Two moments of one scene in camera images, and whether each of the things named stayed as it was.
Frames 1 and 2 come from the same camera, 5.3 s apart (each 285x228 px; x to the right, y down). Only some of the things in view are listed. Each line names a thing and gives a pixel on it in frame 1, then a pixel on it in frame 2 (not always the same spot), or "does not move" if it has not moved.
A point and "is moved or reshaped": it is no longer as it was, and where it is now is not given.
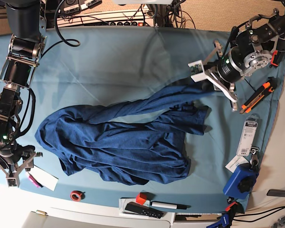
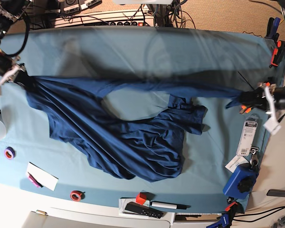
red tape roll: [77, 195] does not move
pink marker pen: [34, 181] does not move
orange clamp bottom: [227, 208] does not move
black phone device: [278, 193] does not move
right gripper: [209, 71] → [271, 124]
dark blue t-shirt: [137, 142] is moved or reshaped
